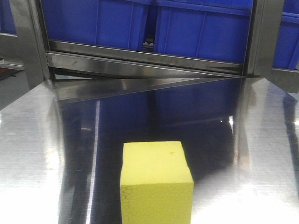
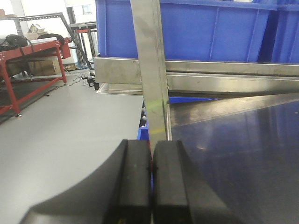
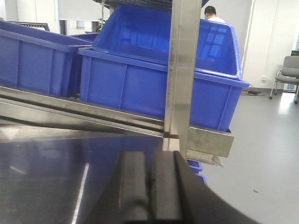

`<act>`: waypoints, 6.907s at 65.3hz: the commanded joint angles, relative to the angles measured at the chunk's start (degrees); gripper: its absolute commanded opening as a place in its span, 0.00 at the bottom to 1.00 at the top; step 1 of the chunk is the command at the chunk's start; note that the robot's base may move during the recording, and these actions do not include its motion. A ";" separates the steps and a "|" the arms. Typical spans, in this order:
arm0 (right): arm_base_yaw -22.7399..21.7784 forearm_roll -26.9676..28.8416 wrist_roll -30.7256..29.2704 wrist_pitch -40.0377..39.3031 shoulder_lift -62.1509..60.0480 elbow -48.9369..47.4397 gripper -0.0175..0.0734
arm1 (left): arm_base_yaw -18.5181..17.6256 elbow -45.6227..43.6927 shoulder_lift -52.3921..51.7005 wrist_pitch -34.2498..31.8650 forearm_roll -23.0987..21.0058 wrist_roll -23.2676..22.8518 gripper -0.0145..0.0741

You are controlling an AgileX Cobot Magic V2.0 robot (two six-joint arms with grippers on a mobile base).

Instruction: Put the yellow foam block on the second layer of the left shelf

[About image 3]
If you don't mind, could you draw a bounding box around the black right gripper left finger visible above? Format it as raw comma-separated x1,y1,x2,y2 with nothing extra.
83,151,148,224

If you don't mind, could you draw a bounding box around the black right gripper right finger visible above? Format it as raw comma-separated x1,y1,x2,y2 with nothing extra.
149,151,262,224

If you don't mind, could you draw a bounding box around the blue bin lower layer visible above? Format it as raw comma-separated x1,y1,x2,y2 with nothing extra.
187,159,208,185

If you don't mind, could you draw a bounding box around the stainless steel shelf rack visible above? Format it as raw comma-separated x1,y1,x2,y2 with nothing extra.
0,0,235,168

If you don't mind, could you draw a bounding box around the blue plastic bin right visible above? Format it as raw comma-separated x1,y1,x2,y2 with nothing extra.
78,48,249,131

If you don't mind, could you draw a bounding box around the blue plastic bin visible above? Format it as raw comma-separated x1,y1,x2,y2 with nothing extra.
0,21,92,97
78,48,249,131

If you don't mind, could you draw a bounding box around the tilted blue bin inside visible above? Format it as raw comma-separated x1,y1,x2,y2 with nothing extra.
92,4,242,79

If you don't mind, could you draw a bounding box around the blue plastic bin left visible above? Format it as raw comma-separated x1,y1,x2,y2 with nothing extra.
0,21,92,97

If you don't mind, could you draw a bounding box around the grey office chair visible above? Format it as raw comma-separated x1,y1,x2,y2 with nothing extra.
269,56,299,104

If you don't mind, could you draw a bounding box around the person in white shirt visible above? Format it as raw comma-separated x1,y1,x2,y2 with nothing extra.
204,6,226,23

